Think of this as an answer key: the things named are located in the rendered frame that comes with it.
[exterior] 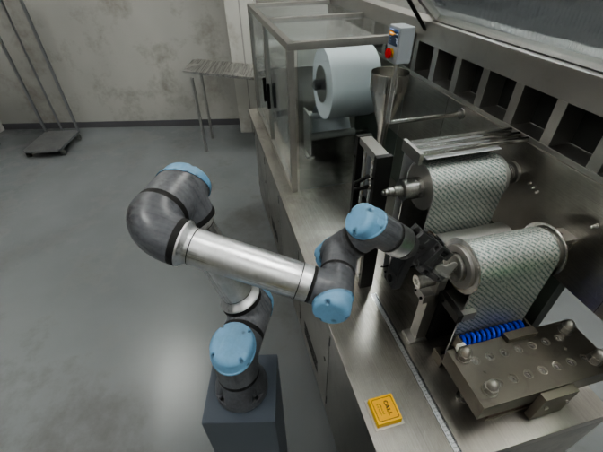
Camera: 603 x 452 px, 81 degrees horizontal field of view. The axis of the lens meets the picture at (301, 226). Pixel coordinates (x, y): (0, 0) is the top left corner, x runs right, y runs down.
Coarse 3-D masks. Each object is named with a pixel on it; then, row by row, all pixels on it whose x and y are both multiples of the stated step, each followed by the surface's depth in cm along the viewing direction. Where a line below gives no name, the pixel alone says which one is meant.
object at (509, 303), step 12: (504, 288) 91; (516, 288) 92; (528, 288) 94; (540, 288) 96; (468, 300) 90; (480, 300) 92; (492, 300) 93; (504, 300) 95; (516, 300) 96; (528, 300) 98; (480, 312) 95; (492, 312) 97; (504, 312) 99; (516, 312) 101; (468, 324) 98; (480, 324) 100; (492, 324) 101
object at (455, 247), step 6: (450, 246) 91; (456, 246) 89; (558, 246) 89; (462, 252) 87; (468, 258) 85; (468, 264) 85; (468, 270) 86; (474, 270) 85; (468, 276) 86; (474, 276) 85; (456, 282) 92; (462, 282) 89; (468, 282) 86; (462, 288) 89
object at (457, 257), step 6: (456, 252) 90; (450, 258) 90; (456, 258) 88; (462, 258) 87; (444, 264) 93; (462, 264) 87; (456, 270) 89; (462, 270) 87; (450, 276) 92; (456, 276) 89; (462, 276) 87
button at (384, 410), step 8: (368, 400) 97; (376, 400) 96; (384, 400) 96; (392, 400) 96; (376, 408) 95; (384, 408) 95; (392, 408) 95; (376, 416) 93; (384, 416) 93; (392, 416) 93; (400, 416) 93; (376, 424) 93; (384, 424) 92
